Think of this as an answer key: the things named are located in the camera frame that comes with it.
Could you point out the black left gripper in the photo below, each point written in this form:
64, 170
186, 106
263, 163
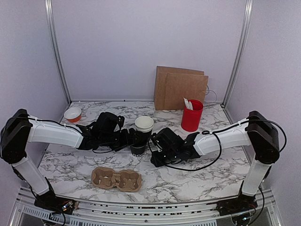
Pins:
126, 142

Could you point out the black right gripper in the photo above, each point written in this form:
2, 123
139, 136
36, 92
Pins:
157, 160

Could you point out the black plastic cup lid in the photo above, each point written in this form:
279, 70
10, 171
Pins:
138, 148

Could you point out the black paper coffee cup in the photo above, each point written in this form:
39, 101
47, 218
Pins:
137, 154

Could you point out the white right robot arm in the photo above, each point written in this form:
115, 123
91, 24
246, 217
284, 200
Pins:
254, 130

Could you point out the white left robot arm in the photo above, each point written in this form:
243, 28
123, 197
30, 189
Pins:
23, 131

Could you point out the stacked black paper cups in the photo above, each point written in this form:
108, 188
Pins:
144, 124

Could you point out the red plastic cup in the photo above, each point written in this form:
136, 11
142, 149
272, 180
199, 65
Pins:
191, 118

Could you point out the brown cardboard cup carrier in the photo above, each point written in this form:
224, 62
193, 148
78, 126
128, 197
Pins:
126, 180

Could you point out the white wrapped stirrers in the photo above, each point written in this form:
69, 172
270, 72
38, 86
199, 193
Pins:
188, 104

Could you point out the orange white bowl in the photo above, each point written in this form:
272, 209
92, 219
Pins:
73, 114

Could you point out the brown paper bag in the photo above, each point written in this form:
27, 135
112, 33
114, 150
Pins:
173, 85

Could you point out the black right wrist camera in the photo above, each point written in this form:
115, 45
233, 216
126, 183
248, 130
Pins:
167, 140

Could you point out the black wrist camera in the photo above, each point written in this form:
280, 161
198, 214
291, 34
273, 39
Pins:
167, 140
106, 124

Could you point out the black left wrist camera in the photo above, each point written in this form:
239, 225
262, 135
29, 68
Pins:
106, 124

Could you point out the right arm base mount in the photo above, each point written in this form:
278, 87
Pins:
235, 205

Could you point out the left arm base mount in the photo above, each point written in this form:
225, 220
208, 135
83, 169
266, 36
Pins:
57, 204

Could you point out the aluminium front rail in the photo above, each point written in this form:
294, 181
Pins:
101, 213

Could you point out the left aluminium frame post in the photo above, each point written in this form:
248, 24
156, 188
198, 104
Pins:
55, 46

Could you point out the aluminium frame post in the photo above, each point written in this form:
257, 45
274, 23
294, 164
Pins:
240, 50
55, 46

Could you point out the right aluminium frame post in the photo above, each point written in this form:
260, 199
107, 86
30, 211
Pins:
240, 50

